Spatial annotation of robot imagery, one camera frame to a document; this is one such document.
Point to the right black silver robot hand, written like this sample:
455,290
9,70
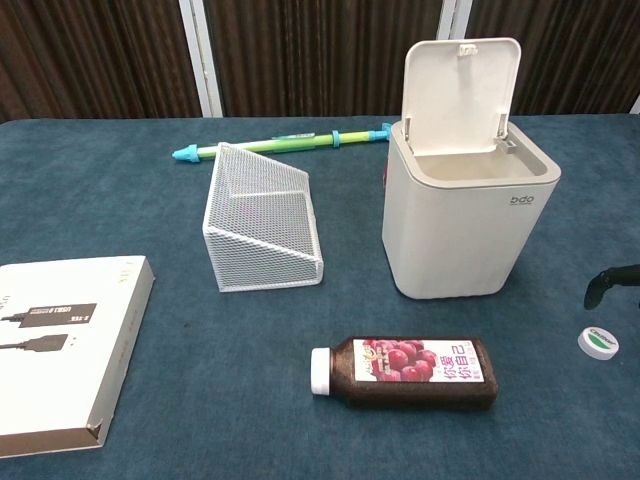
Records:
612,277

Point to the small white round lid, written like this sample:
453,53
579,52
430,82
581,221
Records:
597,345

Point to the white desktop trash bin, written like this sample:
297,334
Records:
450,240

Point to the dark juice bottle red label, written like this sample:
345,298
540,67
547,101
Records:
430,395

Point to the green blue toy syringe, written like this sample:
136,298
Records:
290,141

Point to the blue felt table mat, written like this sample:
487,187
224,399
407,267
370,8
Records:
150,200

